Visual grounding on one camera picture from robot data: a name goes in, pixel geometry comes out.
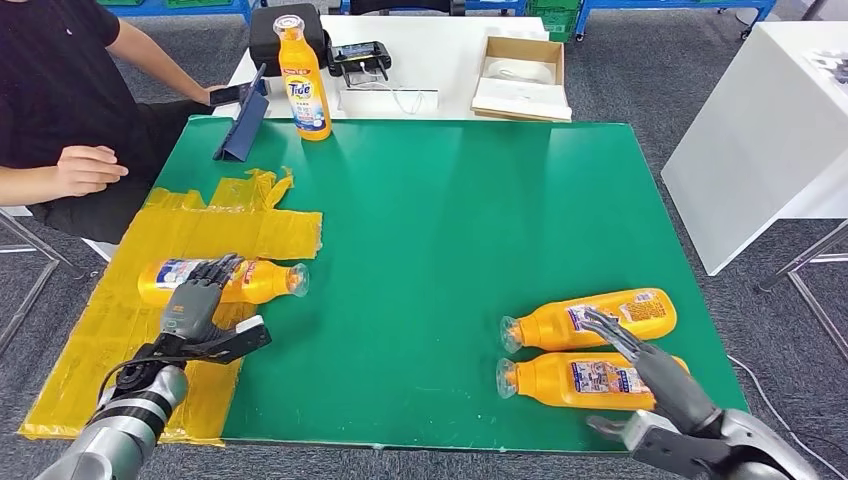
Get white charging cable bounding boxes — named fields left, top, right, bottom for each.
left=360, top=62, right=429, bottom=117

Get white round item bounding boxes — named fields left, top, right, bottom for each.
left=483, top=58, right=556, bottom=87

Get small dark parts pile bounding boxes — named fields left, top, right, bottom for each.
left=804, top=49, right=848, bottom=84

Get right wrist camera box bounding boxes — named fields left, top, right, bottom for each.
left=586, top=409, right=737, bottom=465

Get black zip case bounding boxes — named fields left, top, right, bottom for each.
left=248, top=3, right=331, bottom=77

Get black chair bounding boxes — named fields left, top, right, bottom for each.
left=349, top=0, right=467, bottom=17

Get open cardboard box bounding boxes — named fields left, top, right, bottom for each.
left=470, top=34, right=574, bottom=125

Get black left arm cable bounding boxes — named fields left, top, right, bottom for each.
left=95, top=354, right=200, bottom=412

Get green plastic crate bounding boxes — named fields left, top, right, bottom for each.
left=526, top=0, right=584, bottom=43

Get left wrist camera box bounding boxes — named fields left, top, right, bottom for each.
left=155, top=314, right=273, bottom=367

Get yellow taped sheet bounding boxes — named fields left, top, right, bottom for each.
left=18, top=167, right=325, bottom=446

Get black remote controller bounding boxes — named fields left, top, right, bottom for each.
left=326, top=40, right=393, bottom=87

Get dark smartphone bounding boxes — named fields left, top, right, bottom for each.
left=209, top=80, right=266, bottom=107

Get white flat box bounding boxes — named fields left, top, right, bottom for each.
left=337, top=88, right=441, bottom=115

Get metal chair frame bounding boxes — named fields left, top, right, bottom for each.
left=0, top=215, right=84, bottom=356

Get white desk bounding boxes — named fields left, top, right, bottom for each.
left=211, top=15, right=572, bottom=123

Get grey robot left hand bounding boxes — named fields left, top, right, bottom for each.
left=160, top=253, right=246, bottom=342

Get blue metal rack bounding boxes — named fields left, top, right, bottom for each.
left=574, top=0, right=778, bottom=39
left=95, top=0, right=254, bottom=22

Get orange detergent bottle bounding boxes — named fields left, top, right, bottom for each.
left=272, top=14, right=333, bottom=142
left=500, top=288, right=678, bottom=354
left=495, top=351, right=690, bottom=412
left=137, top=256, right=311, bottom=307

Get metal table legs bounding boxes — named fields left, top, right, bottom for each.
left=756, top=219, right=848, bottom=364

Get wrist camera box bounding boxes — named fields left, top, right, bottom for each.
left=155, top=314, right=273, bottom=367
left=586, top=409, right=737, bottom=465

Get person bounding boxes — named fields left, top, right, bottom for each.
left=0, top=0, right=230, bottom=245

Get green table board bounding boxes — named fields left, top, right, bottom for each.
left=153, top=117, right=750, bottom=455

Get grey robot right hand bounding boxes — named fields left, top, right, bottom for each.
left=581, top=309, right=725, bottom=439

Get tablet in blue case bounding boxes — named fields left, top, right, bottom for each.
left=213, top=62, right=271, bottom=162

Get person's right hand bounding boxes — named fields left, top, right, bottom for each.
left=56, top=145, right=130, bottom=199

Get white side table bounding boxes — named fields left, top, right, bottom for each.
left=661, top=21, right=848, bottom=278

